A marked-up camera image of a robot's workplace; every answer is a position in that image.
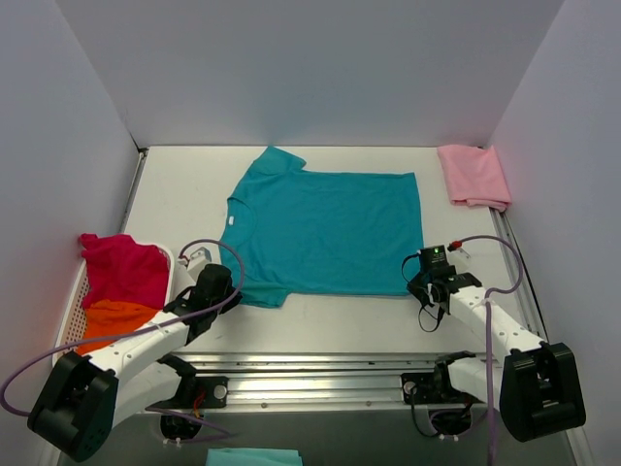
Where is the teal t-shirt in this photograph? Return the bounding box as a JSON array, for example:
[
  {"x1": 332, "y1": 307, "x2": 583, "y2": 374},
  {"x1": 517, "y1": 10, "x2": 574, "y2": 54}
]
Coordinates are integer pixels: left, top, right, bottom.
[{"x1": 219, "y1": 147, "x2": 424, "y2": 308}]

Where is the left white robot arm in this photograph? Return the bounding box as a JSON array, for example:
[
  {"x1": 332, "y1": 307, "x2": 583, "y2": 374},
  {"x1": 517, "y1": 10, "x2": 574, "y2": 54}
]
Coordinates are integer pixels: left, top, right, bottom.
[{"x1": 27, "y1": 263, "x2": 241, "y2": 462}]

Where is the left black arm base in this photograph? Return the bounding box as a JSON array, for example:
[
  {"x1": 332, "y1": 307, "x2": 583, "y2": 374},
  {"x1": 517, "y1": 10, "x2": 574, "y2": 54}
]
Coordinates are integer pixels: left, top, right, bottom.
[{"x1": 154, "y1": 354, "x2": 229, "y2": 411}]

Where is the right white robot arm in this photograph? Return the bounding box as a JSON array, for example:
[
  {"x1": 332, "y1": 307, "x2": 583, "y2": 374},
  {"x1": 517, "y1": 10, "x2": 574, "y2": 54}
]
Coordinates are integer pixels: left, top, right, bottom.
[{"x1": 407, "y1": 246, "x2": 586, "y2": 442}]

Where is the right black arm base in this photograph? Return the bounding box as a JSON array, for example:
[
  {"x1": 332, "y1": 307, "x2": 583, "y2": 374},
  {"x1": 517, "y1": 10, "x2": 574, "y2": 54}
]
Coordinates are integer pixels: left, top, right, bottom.
[{"x1": 400, "y1": 350, "x2": 481, "y2": 405}]

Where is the crimson red t-shirt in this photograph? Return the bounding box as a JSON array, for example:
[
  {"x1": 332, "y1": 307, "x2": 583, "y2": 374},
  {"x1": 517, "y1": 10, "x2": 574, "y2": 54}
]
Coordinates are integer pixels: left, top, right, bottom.
[{"x1": 79, "y1": 233, "x2": 169, "y2": 309}]

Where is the folded pink t-shirt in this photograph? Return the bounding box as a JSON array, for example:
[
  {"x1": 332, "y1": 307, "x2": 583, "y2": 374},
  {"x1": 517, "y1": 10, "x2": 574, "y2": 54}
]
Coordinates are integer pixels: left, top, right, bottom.
[{"x1": 437, "y1": 145, "x2": 512, "y2": 212}]

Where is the orange t-shirt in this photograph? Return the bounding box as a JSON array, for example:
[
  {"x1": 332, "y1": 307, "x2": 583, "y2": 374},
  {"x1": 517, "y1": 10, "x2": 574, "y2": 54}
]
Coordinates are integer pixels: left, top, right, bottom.
[{"x1": 82, "y1": 299, "x2": 159, "y2": 340}]

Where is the white perforated basket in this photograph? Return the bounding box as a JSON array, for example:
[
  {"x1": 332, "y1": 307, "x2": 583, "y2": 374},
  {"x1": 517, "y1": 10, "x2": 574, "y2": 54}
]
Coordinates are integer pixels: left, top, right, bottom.
[{"x1": 54, "y1": 243, "x2": 177, "y2": 347}]

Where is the teal folded cloth bottom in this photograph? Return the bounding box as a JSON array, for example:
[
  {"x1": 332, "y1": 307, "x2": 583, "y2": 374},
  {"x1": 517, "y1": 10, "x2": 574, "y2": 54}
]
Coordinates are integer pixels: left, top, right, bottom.
[{"x1": 206, "y1": 448, "x2": 303, "y2": 466}]

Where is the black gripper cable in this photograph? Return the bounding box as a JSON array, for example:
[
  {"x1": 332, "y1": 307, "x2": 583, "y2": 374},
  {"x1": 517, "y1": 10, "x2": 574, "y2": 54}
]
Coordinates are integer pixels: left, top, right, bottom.
[{"x1": 400, "y1": 251, "x2": 455, "y2": 334}]

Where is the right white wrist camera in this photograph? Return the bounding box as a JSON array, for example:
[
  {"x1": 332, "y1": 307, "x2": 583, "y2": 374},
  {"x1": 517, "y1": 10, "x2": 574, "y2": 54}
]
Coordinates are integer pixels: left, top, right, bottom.
[{"x1": 446, "y1": 241, "x2": 472, "y2": 273}]

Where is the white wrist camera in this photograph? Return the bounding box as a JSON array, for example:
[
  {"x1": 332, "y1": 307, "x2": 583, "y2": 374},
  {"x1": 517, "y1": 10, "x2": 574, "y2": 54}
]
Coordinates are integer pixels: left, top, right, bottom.
[
  {"x1": 446, "y1": 241, "x2": 472, "y2": 273},
  {"x1": 176, "y1": 247, "x2": 212, "y2": 286}
]

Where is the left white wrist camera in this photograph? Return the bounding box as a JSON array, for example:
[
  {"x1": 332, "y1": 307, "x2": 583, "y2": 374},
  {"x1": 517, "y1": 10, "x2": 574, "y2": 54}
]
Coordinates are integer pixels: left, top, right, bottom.
[{"x1": 176, "y1": 247, "x2": 212, "y2": 286}]

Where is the aluminium mounting rail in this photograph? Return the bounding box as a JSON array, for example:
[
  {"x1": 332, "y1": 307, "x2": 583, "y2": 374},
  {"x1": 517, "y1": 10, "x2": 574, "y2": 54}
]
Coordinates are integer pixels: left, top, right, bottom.
[{"x1": 50, "y1": 351, "x2": 583, "y2": 418}]

